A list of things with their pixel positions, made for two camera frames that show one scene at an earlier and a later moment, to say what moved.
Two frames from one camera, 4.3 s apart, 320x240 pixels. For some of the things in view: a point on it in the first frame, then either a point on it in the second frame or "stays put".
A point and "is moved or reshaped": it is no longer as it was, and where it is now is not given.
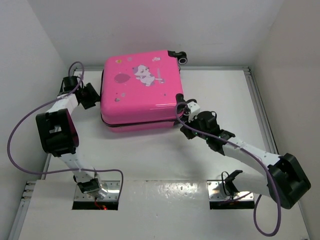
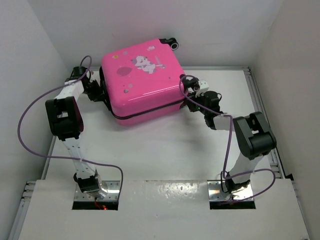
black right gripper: [187, 131] → [192, 105]
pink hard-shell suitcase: [139, 92] is moved or reshaped
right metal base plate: [216, 191] stays put
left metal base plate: [112, 187] stays put
